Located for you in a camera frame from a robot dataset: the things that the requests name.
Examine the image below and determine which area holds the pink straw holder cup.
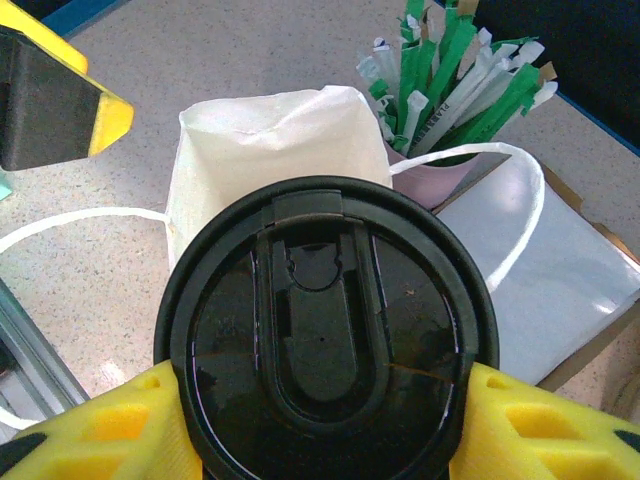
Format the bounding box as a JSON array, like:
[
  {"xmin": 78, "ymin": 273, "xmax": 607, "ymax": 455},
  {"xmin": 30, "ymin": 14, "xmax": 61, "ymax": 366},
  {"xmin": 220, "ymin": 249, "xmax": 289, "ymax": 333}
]
[{"xmin": 387, "ymin": 144, "xmax": 484, "ymax": 211}]

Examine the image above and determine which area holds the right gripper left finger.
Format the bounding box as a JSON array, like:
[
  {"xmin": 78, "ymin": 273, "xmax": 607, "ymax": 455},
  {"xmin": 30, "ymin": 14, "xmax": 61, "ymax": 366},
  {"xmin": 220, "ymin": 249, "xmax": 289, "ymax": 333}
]
[{"xmin": 0, "ymin": 360, "xmax": 204, "ymax": 480}]

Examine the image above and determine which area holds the white printed paper bag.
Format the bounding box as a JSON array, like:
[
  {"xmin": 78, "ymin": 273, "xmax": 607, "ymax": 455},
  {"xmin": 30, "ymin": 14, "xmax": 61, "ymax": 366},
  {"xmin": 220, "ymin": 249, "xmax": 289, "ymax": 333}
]
[{"xmin": 0, "ymin": 84, "xmax": 546, "ymax": 431}]

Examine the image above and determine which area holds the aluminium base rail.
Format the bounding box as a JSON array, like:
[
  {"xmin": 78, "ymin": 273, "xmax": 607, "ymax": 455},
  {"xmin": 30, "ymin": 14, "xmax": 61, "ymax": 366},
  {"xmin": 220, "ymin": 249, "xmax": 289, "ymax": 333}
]
[{"xmin": 0, "ymin": 277, "xmax": 91, "ymax": 419}]

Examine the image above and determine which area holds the brown pulp cup carrier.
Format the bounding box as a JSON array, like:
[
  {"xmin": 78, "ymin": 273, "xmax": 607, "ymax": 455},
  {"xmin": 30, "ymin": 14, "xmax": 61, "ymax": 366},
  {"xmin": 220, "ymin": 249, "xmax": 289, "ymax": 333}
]
[{"xmin": 597, "ymin": 369, "xmax": 640, "ymax": 436}]

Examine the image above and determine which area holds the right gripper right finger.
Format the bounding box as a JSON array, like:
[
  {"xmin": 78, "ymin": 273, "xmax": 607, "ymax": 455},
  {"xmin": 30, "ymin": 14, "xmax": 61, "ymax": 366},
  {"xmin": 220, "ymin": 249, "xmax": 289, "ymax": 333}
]
[{"xmin": 448, "ymin": 362, "xmax": 640, "ymax": 480}]

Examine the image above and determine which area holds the black plastic cup lid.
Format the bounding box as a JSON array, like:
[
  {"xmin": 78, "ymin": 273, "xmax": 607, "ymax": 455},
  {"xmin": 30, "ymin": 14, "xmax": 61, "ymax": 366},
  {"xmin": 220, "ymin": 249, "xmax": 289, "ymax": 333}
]
[{"xmin": 153, "ymin": 175, "xmax": 501, "ymax": 480}]

